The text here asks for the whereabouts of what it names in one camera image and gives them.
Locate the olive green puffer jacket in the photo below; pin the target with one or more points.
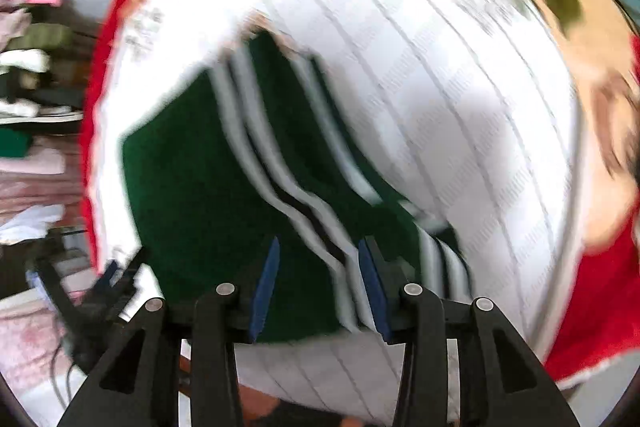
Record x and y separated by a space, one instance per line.
43 36

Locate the pink folded blanket stack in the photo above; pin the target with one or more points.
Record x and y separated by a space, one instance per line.
48 175

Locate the green folded cloth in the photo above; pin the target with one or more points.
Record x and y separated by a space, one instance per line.
14 143

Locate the red floral blanket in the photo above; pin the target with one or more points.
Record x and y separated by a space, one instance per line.
590 156

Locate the white checkered bed sheet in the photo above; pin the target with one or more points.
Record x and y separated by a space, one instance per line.
425 81

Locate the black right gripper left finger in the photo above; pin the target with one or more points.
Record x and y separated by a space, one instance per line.
133 375

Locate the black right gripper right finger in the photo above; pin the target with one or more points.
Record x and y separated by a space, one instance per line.
502 382

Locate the green white varsity jacket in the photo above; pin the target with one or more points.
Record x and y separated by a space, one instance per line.
254 153

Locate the white puffer jacket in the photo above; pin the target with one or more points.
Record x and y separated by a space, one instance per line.
32 60

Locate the white cloth on shelf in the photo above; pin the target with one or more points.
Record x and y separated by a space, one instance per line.
32 223

